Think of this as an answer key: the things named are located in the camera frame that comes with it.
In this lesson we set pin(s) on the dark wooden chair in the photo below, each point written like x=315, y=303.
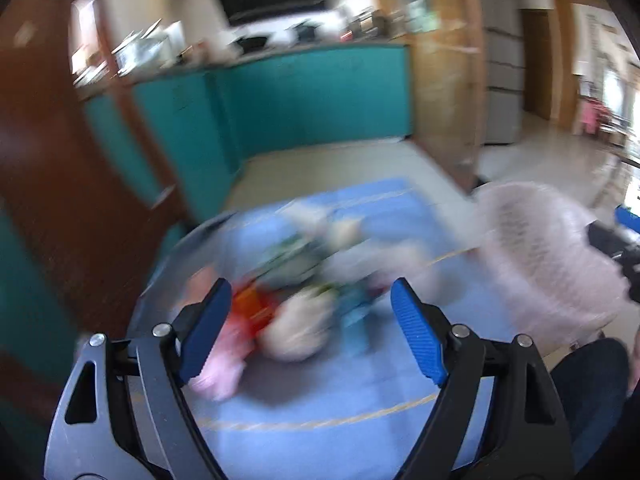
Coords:
x=93, y=237

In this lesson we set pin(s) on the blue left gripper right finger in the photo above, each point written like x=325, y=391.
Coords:
x=425, y=328

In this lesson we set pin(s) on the white paper cup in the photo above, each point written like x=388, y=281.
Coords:
x=309, y=218
x=344, y=233

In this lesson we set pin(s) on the dark cooking pot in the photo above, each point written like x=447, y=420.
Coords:
x=307, y=32

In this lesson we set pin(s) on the person leg in jeans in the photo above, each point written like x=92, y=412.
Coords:
x=592, y=383

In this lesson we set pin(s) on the red snack wrapper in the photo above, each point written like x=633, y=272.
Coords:
x=254, y=306

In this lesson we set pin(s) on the blue checked tablecloth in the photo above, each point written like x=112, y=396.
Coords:
x=337, y=415

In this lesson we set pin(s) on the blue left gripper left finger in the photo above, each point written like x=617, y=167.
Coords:
x=198, y=328

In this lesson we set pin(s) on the brown wooden door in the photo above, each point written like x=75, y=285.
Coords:
x=538, y=59

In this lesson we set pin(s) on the silver refrigerator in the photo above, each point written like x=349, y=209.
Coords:
x=505, y=71

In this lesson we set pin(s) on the black wok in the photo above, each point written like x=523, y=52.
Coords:
x=251, y=44

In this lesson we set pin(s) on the teal lower kitchen cabinets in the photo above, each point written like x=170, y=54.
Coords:
x=193, y=115

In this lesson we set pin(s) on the light blue face mask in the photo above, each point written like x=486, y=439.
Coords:
x=353, y=310

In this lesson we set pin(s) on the white dish rack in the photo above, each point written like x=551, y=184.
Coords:
x=152, y=49

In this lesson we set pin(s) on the white tissue ball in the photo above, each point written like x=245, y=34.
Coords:
x=301, y=326

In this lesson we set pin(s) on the wooden frosted glass door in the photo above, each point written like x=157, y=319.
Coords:
x=448, y=75

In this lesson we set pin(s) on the green leafy stem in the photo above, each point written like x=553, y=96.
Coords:
x=292, y=262

